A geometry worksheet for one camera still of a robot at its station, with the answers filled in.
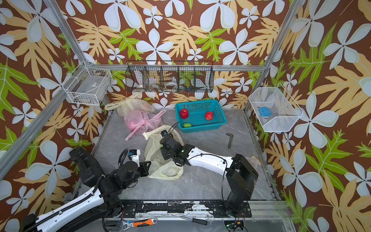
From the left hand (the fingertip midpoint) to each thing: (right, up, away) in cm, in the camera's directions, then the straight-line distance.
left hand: (153, 161), depth 79 cm
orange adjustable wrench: (-8, -28, -10) cm, 31 cm away
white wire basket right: (+71, +29, +4) cm, 77 cm away
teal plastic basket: (+29, +33, +36) cm, 57 cm away
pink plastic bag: (-15, +23, +20) cm, 34 cm away
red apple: (+18, +29, +31) cm, 46 cm away
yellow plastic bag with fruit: (+6, -3, -4) cm, 8 cm away
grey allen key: (+52, +11, +24) cm, 58 cm away
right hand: (+6, +7, +4) cm, 10 cm away
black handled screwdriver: (+24, -28, -8) cm, 37 cm away
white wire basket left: (-43, +45, +8) cm, 62 cm away
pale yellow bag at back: (-22, +37, +26) cm, 50 cm away
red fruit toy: (+37, +27, +29) cm, 54 cm away
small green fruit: (+19, +20, +22) cm, 36 cm away
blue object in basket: (+65, +28, +5) cm, 71 cm away
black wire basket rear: (+7, +53, +18) cm, 57 cm away
